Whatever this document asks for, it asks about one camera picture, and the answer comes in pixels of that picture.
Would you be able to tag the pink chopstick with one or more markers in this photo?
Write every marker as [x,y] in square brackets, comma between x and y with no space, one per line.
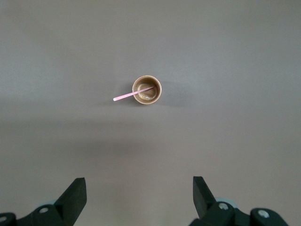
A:
[124,95]

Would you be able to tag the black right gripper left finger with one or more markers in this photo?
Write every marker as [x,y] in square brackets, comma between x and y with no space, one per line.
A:
[70,202]

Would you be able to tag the brown cylindrical cup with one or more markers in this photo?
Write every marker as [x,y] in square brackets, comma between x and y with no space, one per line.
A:
[148,95]

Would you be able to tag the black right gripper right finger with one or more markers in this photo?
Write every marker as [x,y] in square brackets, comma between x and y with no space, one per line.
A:
[204,200]

